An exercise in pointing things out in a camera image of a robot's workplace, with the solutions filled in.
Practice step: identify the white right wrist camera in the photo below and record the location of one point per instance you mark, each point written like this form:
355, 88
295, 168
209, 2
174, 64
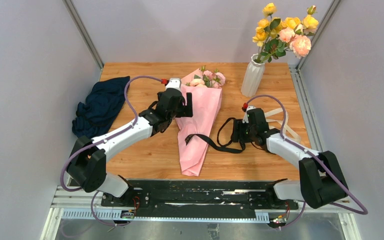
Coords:
246, 113

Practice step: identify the aluminium frame rail front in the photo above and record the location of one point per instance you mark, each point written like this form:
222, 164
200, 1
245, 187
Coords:
65, 205

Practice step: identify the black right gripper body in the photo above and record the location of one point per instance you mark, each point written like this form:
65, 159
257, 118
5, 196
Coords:
250, 131

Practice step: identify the white ribbed vase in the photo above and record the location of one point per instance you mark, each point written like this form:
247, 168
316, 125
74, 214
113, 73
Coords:
252, 77

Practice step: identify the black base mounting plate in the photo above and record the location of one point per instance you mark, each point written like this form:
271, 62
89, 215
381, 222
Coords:
191, 201

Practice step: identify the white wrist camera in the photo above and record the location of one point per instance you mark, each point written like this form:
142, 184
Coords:
173, 83
246, 113

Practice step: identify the pink paper flower wrap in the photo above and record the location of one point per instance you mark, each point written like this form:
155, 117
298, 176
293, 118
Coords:
206, 103

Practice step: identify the aluminium frame post left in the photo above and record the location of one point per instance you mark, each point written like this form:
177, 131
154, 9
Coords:
77, 20

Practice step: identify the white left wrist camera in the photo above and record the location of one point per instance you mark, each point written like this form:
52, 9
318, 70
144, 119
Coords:
173, 83

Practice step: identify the white printed ribbon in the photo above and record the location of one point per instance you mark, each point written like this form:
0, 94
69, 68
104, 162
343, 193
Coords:
286, 130

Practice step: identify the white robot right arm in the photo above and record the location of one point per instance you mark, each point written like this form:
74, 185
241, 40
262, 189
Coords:
321, 181

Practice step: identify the dark blue cloth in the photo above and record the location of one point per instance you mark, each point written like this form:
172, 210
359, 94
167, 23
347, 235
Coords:
95, 116

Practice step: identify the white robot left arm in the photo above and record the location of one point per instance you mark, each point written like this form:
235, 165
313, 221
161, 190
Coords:
87, 164

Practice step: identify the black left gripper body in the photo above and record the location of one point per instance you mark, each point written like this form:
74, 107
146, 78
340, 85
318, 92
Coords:
175, 114

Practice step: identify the yellow and pink flowers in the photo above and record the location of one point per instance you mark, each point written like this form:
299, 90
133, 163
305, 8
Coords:
275, 37

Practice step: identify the black printed ribbon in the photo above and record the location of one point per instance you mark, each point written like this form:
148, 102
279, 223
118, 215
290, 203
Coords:
218, 146

